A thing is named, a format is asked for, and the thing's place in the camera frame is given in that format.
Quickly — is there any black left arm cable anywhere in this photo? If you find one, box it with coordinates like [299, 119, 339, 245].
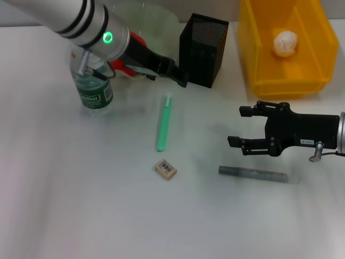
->
[78, 50, 117, 81]

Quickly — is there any black mesh pen holder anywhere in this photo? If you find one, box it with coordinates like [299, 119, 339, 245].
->
[178, 12, 229, 89]

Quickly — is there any right arm cable with connector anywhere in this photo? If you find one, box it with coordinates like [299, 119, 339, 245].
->
[308, 140, 345, 163]

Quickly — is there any mint green pen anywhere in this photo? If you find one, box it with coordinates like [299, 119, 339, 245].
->
[156, 92, 173, 152]

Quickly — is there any green glass fruit plate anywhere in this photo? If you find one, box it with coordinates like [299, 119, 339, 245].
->
[112, 2, 180, 79]

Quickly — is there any yellow plastic bin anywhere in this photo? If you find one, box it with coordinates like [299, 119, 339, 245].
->
[237, 0, 339, 100]

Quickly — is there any grey marker pen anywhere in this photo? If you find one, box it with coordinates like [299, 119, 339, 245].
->
[218, 165, 300, 186]

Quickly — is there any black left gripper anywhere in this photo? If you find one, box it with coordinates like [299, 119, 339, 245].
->
[118, 35, 190, 88]

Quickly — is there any clear green-label water bottle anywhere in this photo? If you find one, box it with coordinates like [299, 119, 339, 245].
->
[68, 40, 114, 117]

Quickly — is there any beige eraser with barcode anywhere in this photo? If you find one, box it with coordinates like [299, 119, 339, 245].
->
[155, 159, 178, 181]

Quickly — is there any red-orange fruit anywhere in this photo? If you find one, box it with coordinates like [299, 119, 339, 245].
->
[111, 32, 148, 78]

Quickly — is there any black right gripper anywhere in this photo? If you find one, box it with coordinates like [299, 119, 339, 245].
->
[227, 100, 340, 158]

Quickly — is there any white paper ball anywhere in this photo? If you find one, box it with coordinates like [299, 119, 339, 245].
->
[273, 30, 300, 57]

